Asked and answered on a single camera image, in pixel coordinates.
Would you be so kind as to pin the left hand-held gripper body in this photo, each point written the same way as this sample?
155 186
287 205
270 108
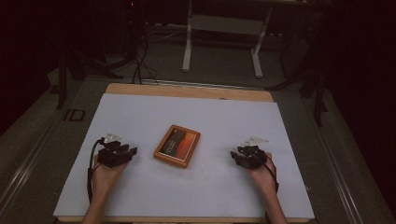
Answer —
109 157

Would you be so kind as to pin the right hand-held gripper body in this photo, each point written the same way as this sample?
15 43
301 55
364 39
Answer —
253 155

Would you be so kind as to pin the wooden picture frame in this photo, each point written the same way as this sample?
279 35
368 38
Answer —
177 146

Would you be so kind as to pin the person's left hand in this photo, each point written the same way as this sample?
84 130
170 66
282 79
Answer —
104 179

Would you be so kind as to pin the person's right hand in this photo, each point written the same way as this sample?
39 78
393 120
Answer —
264 177

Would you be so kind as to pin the black floor socket plate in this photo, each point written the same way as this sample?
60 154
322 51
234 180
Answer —
74 115

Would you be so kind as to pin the white table sheet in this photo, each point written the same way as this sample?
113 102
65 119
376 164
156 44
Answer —
193 193

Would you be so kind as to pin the black metal stand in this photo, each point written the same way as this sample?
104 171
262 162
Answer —
63 77
319 93

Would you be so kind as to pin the metal floor rail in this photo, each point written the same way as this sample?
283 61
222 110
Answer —
202 84

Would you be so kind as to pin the white metal desk frame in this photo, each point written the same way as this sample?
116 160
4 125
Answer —
224 25

